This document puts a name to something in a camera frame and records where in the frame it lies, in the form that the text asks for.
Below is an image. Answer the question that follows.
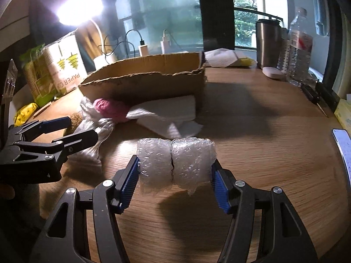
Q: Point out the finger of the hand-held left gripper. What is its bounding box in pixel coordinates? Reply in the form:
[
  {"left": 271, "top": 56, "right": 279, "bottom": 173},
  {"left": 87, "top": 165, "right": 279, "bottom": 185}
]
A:
[
  {"left": 15, "top": 130, "right": 98, "bottom": 163},
  {"left": 8, "top": 116, "right": 72, "bottom": 143}
]

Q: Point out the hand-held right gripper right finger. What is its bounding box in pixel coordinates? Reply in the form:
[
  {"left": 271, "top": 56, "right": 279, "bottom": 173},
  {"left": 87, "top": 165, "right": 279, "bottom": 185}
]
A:
[{"left": 210, "top": 159, "right": 320, "bottom": 263}]

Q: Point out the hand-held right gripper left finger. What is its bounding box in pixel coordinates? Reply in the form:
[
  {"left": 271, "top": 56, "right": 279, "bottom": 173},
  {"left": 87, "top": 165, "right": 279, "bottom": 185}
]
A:
[{"left": 30, "top": 155, "right": 140, "bottom": 263}]

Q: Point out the brown plush toy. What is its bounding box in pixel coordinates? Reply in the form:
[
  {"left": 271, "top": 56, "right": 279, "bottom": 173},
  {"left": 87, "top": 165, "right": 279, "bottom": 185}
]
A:
[{"left": 63, "top": 113, "right": 83, "bottom": 137}]

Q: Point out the clear plastic bag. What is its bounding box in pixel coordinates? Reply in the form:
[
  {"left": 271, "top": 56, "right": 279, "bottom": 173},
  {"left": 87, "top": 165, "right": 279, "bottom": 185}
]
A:
[{"left": 73, "top": 97, "right": 116, "bottom": 167}]

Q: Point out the pink plush toy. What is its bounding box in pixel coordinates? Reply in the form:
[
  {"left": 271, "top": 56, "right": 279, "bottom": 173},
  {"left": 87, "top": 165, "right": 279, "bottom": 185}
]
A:
[{"left": 93, "top": 99, "right": 130, "bottom": 123}]

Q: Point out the bubble wrap roll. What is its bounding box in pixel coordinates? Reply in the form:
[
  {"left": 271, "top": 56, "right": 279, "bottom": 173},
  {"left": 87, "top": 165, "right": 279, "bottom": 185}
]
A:
[{"left": 136, "top": 136, "right": 217, "bottom": 196}]

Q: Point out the white thin cloth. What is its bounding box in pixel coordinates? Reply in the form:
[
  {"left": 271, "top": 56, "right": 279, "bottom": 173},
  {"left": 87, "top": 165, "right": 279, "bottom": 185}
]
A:
[{"left": 136, "top": 118, "right": 204, "bottom": 140}]

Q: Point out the white towel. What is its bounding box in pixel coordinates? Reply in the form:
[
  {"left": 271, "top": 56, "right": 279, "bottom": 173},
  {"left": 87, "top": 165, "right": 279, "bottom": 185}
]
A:
[{"left": 126, "top": 94, "right": 197, "bottom": 121}]

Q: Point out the cardboard box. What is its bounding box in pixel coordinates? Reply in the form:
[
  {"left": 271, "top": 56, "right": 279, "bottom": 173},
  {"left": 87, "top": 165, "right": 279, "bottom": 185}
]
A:
[{"left": 78, "top": 52, "right": 207, "bottom": 113}]

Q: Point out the yellow snack packet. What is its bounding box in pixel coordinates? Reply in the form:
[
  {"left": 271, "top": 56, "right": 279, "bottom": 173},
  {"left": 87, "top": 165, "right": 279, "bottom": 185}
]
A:
[{"left": 14, "top": 103, "right": 38, "bottom": 127}]

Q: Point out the green snack package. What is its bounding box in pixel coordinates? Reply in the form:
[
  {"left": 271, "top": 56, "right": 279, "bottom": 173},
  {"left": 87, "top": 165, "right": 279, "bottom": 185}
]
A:
[{"left": 19, "top": 44, "right": 55, "bottom": 108}]

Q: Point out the white paper cup package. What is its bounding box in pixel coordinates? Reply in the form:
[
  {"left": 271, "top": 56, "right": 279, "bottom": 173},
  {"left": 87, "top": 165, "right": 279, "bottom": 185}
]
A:
[{"left": 43, "top": 31, "right": 88, "bottom": 97}]

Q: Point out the white desk lamp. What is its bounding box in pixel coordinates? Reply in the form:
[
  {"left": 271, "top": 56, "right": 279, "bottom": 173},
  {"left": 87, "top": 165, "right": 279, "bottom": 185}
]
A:
[{"left": 56, "top": 0, "right": 119, "bottom": 71}]

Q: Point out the white earbud case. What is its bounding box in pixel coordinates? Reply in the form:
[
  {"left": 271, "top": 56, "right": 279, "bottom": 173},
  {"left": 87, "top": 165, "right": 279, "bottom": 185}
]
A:
[{"left": 262, "top": 66, "right": 287, "bottom": 81}]

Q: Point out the yellow flat packet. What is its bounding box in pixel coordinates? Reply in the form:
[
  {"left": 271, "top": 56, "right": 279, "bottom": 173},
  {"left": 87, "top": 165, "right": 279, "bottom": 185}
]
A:
[{"left": 230, "top": 57, "right": 257, "bottom": 67}]

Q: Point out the smartphone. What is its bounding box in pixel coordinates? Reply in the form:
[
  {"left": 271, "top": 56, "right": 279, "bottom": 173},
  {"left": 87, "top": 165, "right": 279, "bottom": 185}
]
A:
[{"left": 331, "top": 128, "right": 351, "bottom": 194}]

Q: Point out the white tissue packet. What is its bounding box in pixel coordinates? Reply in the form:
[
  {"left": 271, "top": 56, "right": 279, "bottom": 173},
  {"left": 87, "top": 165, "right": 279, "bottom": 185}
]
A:
[{"left": 204, "top": 48, "right": 240, "bottom": 68}]

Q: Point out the small black tool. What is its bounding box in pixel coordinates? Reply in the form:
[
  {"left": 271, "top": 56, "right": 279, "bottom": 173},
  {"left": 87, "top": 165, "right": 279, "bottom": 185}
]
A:
[{"left": 300, "top": 84, "right": 329, "bottom": 117}]

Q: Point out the black box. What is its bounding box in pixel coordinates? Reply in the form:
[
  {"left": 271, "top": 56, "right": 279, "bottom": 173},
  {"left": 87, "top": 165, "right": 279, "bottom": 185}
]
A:
[{"left": 315, "top": 82, "right": 341, "bottom": 113}]

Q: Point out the yellow tissue pack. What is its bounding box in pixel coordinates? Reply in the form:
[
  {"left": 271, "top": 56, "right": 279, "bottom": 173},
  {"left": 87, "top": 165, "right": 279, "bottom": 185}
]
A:
[{"left": 335, "top": 93, "right": 351, "bottom": 132}]

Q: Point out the clear textured container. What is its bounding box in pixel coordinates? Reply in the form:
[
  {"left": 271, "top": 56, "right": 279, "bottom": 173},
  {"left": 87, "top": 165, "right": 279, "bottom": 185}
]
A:
[{"left": 277, "top": 27, "right": 292, "bottom": 75}]

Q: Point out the steel travel tumbler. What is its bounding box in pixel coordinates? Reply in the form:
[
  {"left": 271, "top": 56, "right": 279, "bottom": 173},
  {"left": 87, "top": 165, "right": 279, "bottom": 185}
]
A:
[{"left": 255, "top": 19, "right": 283, "bottom": 69}]

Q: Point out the clear water bottle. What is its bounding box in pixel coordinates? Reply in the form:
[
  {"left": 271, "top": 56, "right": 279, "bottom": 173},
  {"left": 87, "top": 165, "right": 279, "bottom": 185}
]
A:
[{"left": 287, "top": 8, "right": 314, "bottom": 86}]

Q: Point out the black balcony railing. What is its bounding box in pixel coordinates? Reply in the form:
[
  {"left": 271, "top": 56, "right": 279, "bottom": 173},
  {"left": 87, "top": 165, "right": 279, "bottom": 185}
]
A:
[{"left": 234, "top": 7, "right": 284, "bottom": 23}]

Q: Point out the hanging blue towel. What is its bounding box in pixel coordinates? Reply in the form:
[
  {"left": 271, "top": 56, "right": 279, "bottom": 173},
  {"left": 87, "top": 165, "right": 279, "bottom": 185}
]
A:
[{"left": 312, "top": 0, "right": 333, "bottom": 37}]

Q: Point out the white charger with black cable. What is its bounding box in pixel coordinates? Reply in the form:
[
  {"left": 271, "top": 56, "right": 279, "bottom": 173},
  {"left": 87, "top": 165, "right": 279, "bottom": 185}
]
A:
[{"left": 125, "top": 29, "right": 149, "bottom": 57}]

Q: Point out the white charger with grey cable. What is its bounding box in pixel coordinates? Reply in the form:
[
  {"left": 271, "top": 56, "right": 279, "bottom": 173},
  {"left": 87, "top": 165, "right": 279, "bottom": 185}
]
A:
[{"left": 160, "top": 29, "right": 179, "bottom": 54}]

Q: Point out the dark window frame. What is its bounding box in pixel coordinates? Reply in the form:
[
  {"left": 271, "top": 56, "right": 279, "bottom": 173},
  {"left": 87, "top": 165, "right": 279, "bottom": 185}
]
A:
[{"left": 196, "top": 0, "right": 236, "bottom": 53}]

